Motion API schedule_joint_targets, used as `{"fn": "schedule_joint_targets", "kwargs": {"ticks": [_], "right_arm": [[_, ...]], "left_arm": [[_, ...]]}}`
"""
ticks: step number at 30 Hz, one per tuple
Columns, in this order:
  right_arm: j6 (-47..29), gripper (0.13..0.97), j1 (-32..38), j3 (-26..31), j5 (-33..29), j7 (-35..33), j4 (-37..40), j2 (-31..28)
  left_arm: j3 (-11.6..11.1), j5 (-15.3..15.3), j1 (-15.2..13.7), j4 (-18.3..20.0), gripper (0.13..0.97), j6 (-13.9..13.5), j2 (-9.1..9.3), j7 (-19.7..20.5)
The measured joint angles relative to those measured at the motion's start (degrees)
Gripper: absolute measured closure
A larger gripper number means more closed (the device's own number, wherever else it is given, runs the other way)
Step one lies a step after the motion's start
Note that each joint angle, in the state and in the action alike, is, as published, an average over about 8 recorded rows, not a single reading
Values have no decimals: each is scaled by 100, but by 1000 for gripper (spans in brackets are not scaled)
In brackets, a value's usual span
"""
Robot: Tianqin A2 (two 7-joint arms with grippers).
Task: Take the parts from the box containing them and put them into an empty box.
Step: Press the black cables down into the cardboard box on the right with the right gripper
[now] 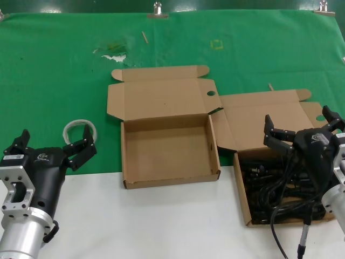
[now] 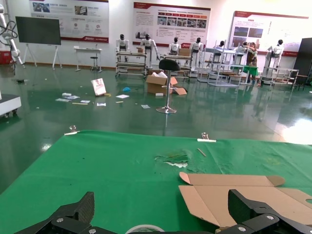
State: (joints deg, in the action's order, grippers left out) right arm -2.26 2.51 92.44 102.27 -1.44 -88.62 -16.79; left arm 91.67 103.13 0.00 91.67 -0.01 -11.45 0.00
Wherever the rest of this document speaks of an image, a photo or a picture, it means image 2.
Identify white tape roll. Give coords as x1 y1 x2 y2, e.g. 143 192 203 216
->
125 224 165 234

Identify black panel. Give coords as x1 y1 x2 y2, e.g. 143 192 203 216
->
293 38 312 85

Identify grey metal frame rack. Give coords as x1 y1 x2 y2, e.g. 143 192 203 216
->
197 47 244 88

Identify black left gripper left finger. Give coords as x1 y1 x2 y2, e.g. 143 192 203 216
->
14 192 117 234

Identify person in brown clothes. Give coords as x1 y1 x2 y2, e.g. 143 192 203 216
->
246 41 258 85

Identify silver binder clip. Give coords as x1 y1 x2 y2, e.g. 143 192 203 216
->
64 125 80 136
196 132 217 143

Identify small black stool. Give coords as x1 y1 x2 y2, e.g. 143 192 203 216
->
90 56 100 71

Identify white table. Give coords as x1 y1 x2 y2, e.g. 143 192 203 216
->
74 45 103 72

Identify red box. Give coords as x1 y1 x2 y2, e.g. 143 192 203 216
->
0 50 13 65

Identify white humanoid robot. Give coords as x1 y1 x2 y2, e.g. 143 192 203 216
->
233 41 249 55
116 34 130 63
189 37 204 72
140 34 160 69
267 39 285 75
212 40 226 64
168 37 182 56

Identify table with green cloth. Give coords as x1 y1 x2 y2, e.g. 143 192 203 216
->
230 64 259 86

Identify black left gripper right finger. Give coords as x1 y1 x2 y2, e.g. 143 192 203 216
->
215 189 312 234

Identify open brown cardboard box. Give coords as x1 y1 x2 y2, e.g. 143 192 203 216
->
178 172 312 229

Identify open cardboard box with papers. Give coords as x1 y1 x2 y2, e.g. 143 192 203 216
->
145 70 188 96

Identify red white wall poster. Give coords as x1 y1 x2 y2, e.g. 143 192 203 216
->
29 0 110 44
133 1 212 47
229 10 310 57

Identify black display screen on stand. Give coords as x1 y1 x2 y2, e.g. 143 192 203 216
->
15 16 63 70

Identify red white paper bag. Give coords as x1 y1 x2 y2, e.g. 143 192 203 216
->
91 78 107 97

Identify green table cloth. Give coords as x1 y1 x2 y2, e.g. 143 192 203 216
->
0 130 312 234

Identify metal shelf workbench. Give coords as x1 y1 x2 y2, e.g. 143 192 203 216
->
159 54 193 78
115 50 148 78

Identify black chrome bar stool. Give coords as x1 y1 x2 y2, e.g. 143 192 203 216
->
156 59 181 114

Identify white mobile base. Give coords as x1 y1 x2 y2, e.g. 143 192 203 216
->
0 94 22 119

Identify low metal workbench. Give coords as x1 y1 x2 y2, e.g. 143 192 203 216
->
260 67 300 88

